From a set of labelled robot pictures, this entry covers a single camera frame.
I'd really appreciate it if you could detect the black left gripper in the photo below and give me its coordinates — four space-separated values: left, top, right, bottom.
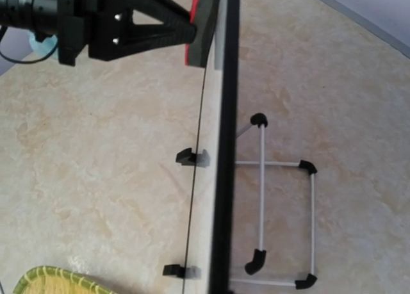
56 0 196 65

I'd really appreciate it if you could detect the red bone-shaped eraser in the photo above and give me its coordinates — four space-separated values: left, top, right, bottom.
185 0 220 68

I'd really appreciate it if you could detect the white whiteboard black frame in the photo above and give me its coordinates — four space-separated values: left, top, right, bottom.
181 0 242 294

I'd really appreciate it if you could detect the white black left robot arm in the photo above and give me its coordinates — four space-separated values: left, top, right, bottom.
1 0 197 66

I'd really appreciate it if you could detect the black whiteboard stand foot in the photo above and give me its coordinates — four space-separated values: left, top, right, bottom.
176 147 197 166
162 264 186 279

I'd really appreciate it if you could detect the light blue mug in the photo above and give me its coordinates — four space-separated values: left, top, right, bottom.
29 32 58 56

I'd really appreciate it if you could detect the woven bamboo tray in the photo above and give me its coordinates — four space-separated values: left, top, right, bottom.
13 266 115 294

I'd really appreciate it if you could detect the wire whiteboard easel stand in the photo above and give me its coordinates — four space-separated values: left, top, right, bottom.
231 113 318 292

